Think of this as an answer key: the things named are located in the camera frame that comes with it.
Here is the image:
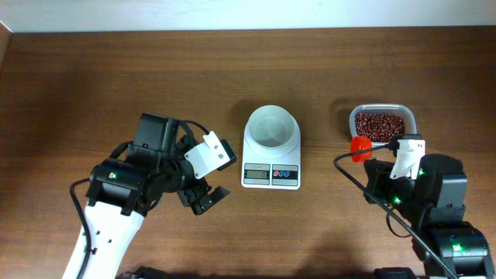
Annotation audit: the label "orange plastic measuring scoop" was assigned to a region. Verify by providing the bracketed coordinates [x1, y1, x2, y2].
[350, 136, 372, 163]

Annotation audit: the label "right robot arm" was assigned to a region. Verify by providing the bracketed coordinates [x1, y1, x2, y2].
[364, 154, 495, 277]

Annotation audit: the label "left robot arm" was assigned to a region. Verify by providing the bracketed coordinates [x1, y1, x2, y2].
[64, 113, 236, 278]

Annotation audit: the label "white digital kitchen scale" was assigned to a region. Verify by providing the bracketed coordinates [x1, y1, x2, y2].
[241, 130, 302, 190]

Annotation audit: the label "red adzuki beans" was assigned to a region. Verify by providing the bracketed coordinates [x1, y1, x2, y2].
[354, 113, 405, 143]

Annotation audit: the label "clear plastic container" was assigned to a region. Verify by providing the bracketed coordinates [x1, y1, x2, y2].
[349, 104, 417, 146]

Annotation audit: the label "white round bowl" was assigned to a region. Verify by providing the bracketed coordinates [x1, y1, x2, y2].
[245, 105, 299, 157]

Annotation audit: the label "left black cable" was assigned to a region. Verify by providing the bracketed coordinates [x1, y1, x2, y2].
[69, 177, 98, 279]

